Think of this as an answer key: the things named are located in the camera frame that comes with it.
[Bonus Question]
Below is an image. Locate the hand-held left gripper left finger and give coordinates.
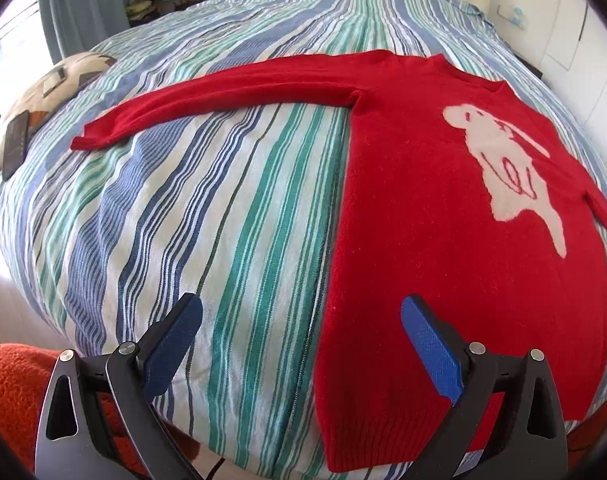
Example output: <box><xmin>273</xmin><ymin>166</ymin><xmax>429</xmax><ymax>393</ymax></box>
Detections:
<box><xmin>34</xmin><ymin>292</ymin><xmax>204</xmax><ymax>480</ymax></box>

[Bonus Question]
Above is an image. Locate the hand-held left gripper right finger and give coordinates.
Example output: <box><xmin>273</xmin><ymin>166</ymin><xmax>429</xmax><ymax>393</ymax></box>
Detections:
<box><xmin>401</xmin><ymin>295</ymin><xmax>569</xmax><ymax>480</ymax></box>

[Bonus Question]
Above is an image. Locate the red sweater with white figure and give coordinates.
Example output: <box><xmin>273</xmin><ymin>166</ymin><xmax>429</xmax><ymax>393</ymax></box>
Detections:
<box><xmin>70</xmin><ymin>50</ymin><xmax>607</xmax><ymax>473</ymax></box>

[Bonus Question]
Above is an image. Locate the striped bedspread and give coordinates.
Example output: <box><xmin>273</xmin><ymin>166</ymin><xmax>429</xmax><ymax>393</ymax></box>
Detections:
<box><xmin>0</xmin><ymin>0</ymin><xmax>607</xmax><ymax>480</ymax></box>

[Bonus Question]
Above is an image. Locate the orange rug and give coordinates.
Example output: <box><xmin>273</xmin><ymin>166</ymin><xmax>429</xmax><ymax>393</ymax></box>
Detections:
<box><xmin>0</xmin><ymin>342</ymin><xmax>199</xmax><ymax>480</ymax></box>

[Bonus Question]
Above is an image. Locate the large dark phone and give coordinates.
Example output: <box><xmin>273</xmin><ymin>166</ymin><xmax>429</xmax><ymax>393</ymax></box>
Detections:
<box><xmin>1</xmin><ymin>112</ymin><xmax>30</xmax><ymax>182</ymax></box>

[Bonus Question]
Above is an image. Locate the patterned beige pillow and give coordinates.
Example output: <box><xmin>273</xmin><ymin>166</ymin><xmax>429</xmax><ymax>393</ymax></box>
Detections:
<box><xmin>0</xmin><ymin>52</ymin><xmax>118</xmax><ymax>181</ymax></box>

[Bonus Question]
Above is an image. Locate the white wardrobe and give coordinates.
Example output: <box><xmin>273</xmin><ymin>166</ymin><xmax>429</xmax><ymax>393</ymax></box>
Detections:
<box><xmin>538</xmin><ymin>0</ymin><xmax>607</xmax><ymax>181</ymax></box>

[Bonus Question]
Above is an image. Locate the bright window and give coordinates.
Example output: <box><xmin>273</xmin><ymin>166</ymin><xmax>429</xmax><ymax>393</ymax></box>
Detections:
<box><xmin>0</xmin><ymin>0</ymin><xmax>49</xmax><ymax>126</ymax></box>

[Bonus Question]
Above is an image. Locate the blue curtain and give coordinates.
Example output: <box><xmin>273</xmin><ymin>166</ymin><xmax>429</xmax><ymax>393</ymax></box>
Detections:
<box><xmin>36</xmin><ymin>0</ymin><xmax>132</xmax><ymax>63</ymax></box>

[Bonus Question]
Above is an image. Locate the white wall socket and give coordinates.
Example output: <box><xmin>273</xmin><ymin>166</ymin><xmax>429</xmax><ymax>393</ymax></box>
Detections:
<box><xmin>498</xmin><ymin>4</ymin><xmax>527</xmax><ymax>28</ymax></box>

